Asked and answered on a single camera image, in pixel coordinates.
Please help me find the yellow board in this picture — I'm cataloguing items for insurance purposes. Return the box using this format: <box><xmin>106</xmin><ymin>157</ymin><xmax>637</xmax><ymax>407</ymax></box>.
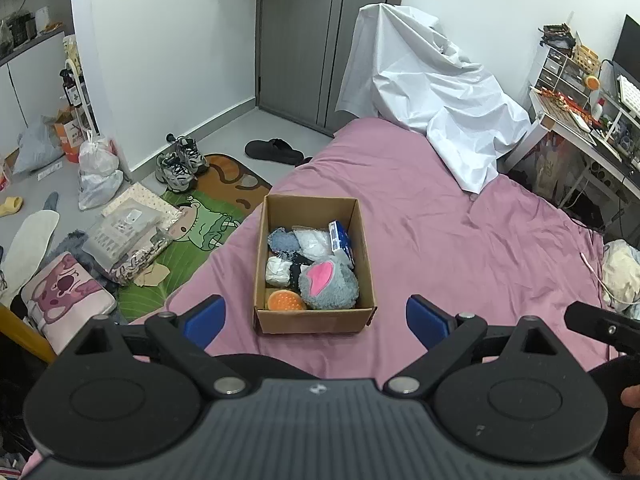
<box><xmin>0</xmin><ymin>305</ymin><xmax>57</xmax><ymax>365</ymax></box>

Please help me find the pink bed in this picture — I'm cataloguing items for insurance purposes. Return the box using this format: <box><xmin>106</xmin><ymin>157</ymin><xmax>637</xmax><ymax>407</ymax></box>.
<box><xmin>20</xmin><ymin>117</ymin><xmax>623</xmax><ymax>480</ymax></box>

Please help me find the white insole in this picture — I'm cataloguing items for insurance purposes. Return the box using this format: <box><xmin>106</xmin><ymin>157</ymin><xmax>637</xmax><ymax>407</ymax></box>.
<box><xmin>0</xmin><ymin>208</ymin><xmax>60</xmax><ymax>306</ymax></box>

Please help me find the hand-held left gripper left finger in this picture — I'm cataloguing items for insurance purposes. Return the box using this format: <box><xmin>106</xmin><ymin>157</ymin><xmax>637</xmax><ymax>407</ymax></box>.
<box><xmin>74</xmin><ymin>295</ymin><xmax>252</xmax><ymax>397</ymax></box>

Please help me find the blue tissue packet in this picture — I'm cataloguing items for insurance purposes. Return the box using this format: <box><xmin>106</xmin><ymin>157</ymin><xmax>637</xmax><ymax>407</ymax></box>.
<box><xmin>327</xmin><ymin>220</ymin><xmax>355</xmax><ymax>266</ymax></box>

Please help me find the white cover sheet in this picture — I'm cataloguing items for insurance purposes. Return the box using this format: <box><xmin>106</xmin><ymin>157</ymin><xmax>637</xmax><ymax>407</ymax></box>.
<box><xmin>335</xmin><ymin>4</ymin><xmax>531</xmax><ymax>195</ymax></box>

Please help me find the cartoon floor mat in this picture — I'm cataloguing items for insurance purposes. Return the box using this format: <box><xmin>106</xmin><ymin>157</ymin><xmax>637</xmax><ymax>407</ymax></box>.
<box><xmin>116</xmin><ymin>154</ymin><xmax>273</xmax><ymax>325</ymax></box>

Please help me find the wicker basket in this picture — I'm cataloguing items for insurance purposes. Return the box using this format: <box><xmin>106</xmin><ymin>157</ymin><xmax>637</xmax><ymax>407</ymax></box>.
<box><xmin>572</xmin><ymin>45</ymin><xmax>601</xmax><ymax>73</ymax></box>

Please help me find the orange cardboard box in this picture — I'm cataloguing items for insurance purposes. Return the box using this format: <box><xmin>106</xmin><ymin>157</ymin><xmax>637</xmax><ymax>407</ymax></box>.
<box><xmin>52</xmin><ymin>107</ymin><xmax>88</xmax><ymax>163</ymax></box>

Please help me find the white rolled cloth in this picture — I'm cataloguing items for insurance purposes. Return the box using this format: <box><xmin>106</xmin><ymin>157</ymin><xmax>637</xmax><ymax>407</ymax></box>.
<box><xmin>265</xmin><ymin>256</ymin><xmax>293</xmax><ymax>288</ymax></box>

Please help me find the grey door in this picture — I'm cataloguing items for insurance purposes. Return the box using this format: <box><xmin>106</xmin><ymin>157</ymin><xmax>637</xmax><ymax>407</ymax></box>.
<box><xmin>256</xmin><ymin>0</ymin><xmax>410</xmax><ymax>137</ymax></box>

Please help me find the black slipper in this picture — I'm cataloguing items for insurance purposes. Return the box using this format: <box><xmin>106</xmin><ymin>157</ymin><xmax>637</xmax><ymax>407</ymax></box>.
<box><xmin>244</xmin><ymin>138</ymin><xmax>306</xmax><ymax>165</ymax></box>

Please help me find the hamburger plush toy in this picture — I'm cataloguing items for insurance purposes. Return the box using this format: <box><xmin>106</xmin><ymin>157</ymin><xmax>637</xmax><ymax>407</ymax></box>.
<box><xmin>266</xmin><ymin>289</ymin><xmax>307</xmax><ymax>312</ymax></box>

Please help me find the white drawer organizer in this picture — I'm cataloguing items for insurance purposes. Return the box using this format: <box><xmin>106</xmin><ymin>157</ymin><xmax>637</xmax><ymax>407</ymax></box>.
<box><xmin>535</xmin><ymin>42</ymin><xmax>593</xmax><ymax>96</ymax></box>

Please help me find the grey cat paw plush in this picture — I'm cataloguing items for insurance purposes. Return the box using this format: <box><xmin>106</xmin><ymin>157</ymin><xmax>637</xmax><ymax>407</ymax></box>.
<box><xmin>298</xmin><ymin>255</ymin><xmax>360</xmax><ymax>311</ymax></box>

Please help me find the person's right hand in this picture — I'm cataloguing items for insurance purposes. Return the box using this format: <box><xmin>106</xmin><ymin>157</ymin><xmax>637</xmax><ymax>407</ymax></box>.
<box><xmin>620</xmin><ymin>385</ymin><xmax>640</xmax><ymax>473</ymax></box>

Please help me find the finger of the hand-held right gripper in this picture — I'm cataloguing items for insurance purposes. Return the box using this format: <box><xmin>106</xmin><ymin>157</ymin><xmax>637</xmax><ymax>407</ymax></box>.
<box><xmin>564</xmin><ymin>301</ymin><xmax>640</xmax><ymax>358</ymax></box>

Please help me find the white keyboard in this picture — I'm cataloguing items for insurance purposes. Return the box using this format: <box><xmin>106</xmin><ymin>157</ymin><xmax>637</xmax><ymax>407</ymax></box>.
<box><xmin>616</xmin><ymin>74</ymin><xmax>640</xmax><ymax>113</ymax></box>

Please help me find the packaged printed bedding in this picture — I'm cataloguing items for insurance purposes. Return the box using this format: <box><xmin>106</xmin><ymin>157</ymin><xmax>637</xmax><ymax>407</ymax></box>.
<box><xmin>82</xmin><ymin>205</ymin><xmax>173</xmax><ymax>286</ymax></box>

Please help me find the pink cartoon cushion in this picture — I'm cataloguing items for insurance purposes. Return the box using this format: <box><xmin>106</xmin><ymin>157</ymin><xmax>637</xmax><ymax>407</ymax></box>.
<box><xmin>20</xmin><ymin>251</ymin><xmax>118</xmax><ymax>356</ymax></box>

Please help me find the beige dotted flat package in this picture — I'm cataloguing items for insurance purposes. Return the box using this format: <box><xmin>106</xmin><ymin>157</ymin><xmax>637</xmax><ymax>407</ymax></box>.
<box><xmin>102</xmin><ymin>181</ymin><xmax>183</xmax><ymax>226</ymax></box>

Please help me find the cream blanket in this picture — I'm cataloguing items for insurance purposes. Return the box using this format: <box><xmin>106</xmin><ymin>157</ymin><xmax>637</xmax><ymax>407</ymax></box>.
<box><xmin>600</xmin><ymin>239</ymin><xmax>640</xmax><ymax>321</ymax></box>

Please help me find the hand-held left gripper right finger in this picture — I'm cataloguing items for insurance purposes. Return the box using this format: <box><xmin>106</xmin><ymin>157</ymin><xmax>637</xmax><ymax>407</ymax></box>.
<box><xmin>382</xmin><ymin>294</ymin><xmax>568</xmax><ymax>396</ymax></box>

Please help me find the white desk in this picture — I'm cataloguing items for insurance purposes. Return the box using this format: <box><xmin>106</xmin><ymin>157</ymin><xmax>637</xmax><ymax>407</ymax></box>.
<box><xmin>500</xmin><ymin>85</ymin><xmax>640</xmax><ymax>241</ymax></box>

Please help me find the white floor rack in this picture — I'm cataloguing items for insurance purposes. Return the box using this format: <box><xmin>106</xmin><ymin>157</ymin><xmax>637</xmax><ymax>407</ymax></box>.
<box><xmin>62</xmin><ymin>35</ymin><xmax>98</xmax><ymax>136</ymax></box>

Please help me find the blue fuzzy round cloth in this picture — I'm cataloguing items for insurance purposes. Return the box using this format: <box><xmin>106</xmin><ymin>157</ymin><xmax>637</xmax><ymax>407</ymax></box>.
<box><xmin>267</xmin><ymin>228</ymin><xmax>302</xmax><ymax>256</ymax></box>

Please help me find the white plastic bag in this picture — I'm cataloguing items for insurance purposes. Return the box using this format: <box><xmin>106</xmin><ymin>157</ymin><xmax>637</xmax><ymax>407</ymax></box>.
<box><xmin>77</xmin><ymin>132</ymin><xmax>124</xmax><ymax>211</ymax></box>

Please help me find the dark bundle on organizer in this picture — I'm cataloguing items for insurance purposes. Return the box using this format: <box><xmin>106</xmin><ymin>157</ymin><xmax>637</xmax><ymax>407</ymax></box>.
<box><xmin>539</xmin><ymin>22</ymin><xmax>576</xmax><ymax>46</ymax></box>

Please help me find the dark spray bottle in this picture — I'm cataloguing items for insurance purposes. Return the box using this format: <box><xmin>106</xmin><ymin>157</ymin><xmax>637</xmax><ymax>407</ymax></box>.
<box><xmin>60</xmin><ymin>69</ymin><xmax>83</xmax><ymax>108</ymax></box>

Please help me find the clear plastic packet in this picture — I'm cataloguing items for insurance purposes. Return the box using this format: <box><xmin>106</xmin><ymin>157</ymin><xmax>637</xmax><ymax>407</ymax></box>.
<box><xmin>292</xmin><ymin>227</ymin><xmax>333</xmax><ymax>262</ymax></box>

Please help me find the white cable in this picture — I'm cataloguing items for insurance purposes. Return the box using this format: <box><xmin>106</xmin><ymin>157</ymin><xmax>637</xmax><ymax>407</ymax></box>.
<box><xmin>580</xmin><ymin>252</ymin><xmax>638</xmax><ymax>306</ymax></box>

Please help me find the grey plastic bag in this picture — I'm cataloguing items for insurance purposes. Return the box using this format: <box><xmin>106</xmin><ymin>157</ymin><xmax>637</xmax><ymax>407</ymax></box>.
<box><xmin>12</xmin><ymin>115</ymin><xmax>63</xmax><ymax>176</ymax></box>

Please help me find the printed shopping bag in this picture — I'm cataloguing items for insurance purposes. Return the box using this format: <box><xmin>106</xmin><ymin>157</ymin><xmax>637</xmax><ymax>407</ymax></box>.
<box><xmin>532</xmin><ymin>132</ymin><xmax>573</xmax><ymax>196</ymax></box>

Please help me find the black monitor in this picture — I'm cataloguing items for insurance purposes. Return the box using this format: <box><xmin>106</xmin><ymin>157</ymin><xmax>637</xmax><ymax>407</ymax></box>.
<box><xmin>611</xmin><ymin>14</ymin><xmax>640</xmax><ymax>81</ymax></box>

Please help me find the black dotted sock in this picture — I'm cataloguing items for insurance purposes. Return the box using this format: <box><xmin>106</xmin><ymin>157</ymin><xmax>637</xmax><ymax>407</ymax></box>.
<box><xmin>289</xmin><ymin>252</ymin><xmax>316</xmax><ymax>291</ymax></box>

